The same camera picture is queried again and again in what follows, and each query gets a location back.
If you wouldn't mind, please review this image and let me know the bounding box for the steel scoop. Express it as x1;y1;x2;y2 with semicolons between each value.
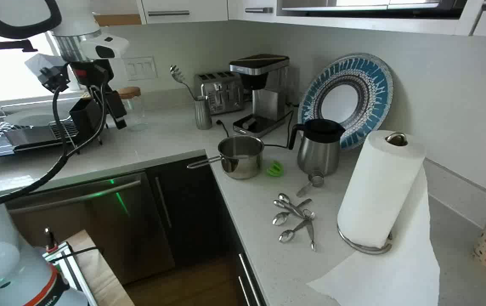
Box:
294;171;327;198

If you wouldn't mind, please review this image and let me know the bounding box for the steel saucepan with handle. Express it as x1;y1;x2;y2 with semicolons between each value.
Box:
186;134;267;181

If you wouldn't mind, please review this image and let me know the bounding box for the white wall outlet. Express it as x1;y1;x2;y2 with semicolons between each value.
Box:
123;54;160;81

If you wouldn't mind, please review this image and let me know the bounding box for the steel whisk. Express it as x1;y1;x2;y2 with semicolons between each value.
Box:
167;62;199;101

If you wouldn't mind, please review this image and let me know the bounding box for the steel paper towel holder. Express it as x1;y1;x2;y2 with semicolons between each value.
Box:
335;130;410;256

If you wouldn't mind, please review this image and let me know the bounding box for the narrow steel measuring spoon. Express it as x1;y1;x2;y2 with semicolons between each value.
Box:
306;213;318;251

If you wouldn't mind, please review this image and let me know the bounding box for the steel utensil cup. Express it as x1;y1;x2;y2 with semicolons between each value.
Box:
191;93;216;130

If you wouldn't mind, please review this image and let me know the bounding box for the large steel measuring spoon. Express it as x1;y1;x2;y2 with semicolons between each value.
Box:
277;217;315;244

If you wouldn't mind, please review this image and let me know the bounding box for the dark cabinet door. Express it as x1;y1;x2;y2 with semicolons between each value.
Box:
147;154;233;268

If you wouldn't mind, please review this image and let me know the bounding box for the white paper towel roll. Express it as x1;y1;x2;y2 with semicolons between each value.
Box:
308;127;444;306

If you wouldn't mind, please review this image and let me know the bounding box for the steel drip coffee maker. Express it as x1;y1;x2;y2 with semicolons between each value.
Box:
228;52;298;137

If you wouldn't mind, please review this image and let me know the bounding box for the small steel measuring spoon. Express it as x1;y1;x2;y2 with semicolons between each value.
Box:
274;191;315;212
279;198;316;217

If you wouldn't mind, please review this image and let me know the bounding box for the jar with wooden lid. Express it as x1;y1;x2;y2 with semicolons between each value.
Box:
114;83;147;123

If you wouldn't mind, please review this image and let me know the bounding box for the steel built-in microwave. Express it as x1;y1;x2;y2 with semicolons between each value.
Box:
276;0;471;21

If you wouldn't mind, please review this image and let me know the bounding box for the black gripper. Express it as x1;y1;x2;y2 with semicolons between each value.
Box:
70;57;130;130

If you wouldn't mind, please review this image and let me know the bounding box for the blue and white plate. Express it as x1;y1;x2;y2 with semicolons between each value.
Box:
296;50;396;151

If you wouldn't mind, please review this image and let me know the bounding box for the dark drawer cabinet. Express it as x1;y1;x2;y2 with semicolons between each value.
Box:
220;219;269;306

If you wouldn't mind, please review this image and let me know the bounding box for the steel dishwasher front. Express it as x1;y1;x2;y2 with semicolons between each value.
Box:
4;171;177;285

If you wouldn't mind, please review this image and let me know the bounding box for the medium steel measuring spoon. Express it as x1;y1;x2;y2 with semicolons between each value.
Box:
271;208;316;227

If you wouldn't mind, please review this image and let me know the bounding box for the small green object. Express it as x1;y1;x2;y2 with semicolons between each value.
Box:
265;159;286;178

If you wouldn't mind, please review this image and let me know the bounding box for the black counter appliance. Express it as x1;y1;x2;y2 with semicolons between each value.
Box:
70;96;107;142

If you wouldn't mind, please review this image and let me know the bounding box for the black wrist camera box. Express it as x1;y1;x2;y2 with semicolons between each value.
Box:
24;52;73;94

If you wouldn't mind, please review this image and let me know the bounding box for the wooden table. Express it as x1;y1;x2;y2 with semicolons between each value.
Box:
45;227;138;306

